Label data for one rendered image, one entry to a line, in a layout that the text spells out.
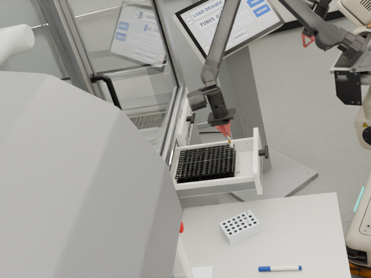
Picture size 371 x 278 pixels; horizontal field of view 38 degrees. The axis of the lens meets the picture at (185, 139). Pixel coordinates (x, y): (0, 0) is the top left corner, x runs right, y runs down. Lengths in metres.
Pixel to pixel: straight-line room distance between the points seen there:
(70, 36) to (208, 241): 0.93
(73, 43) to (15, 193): 0.66
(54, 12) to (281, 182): 2.19
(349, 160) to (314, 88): 0.92
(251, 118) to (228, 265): 1.39
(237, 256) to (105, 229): 1.08
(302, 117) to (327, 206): 1.91
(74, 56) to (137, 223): 0.60
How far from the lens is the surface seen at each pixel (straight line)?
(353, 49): 1.99
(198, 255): 1.91
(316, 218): 1.95
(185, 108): 2.38
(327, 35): 1.97
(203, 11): 2.75
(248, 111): 3.05
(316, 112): 3.88
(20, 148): 0.85
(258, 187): 1.96
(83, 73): 1.39
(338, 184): 3.24
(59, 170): 0.84
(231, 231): 1.90
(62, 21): 1.34
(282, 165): 3.37
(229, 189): 1.99
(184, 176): 2.02
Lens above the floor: 2.11
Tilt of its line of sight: 33 degrees down
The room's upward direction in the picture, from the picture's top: 16 degrees counter-clockwise
